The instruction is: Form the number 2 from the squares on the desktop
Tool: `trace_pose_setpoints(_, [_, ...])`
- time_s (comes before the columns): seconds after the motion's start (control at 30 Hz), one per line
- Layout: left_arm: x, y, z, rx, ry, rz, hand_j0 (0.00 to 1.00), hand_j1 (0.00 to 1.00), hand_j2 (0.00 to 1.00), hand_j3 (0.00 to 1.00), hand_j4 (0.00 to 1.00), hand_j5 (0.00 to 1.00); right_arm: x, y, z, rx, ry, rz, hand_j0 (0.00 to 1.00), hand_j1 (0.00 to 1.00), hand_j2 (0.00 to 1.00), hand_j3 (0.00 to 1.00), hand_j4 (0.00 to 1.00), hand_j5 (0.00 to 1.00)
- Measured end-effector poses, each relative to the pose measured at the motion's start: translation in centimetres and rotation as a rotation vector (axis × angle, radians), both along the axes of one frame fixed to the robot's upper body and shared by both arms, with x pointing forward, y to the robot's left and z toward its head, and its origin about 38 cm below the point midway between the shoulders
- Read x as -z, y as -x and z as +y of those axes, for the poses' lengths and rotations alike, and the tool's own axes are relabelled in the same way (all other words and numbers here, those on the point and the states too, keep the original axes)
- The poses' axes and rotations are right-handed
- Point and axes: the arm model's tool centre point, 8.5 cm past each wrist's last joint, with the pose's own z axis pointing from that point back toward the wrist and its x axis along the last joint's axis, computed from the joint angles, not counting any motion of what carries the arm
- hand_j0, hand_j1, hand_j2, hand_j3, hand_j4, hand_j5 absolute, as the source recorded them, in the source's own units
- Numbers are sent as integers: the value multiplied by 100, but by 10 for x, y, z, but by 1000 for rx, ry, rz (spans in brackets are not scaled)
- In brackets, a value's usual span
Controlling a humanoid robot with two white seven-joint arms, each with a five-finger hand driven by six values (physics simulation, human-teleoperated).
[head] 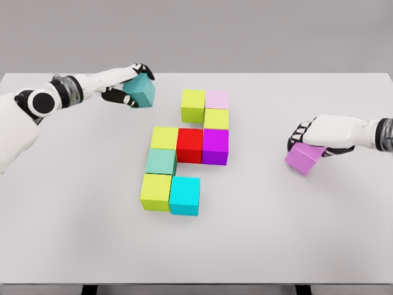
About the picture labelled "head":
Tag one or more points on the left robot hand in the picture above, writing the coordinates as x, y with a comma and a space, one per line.
119, 76

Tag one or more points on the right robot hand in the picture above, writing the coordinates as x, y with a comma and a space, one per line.
325, 129

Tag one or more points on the teal cube block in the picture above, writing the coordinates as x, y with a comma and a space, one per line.
142, 90

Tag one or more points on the violet pink cube block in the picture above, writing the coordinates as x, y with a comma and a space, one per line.
302, 159

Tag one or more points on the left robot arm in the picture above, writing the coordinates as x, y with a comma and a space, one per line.
46, 101

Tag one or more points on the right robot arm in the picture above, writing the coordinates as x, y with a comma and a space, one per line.
373, 134

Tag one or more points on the yellow-green cube block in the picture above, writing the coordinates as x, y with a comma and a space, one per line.
164, 137
192, 105
155, 191
216, 118

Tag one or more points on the mint green cube block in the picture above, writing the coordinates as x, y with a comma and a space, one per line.
160, 161

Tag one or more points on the red cube block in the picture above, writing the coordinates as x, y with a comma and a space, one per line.
189, 145

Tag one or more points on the pale pink cube block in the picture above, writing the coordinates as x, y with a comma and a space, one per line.
217, 99

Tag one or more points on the purple cube block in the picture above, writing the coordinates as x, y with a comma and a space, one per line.
215, 147

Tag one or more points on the cyan cube block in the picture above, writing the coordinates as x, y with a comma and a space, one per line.
184, 196

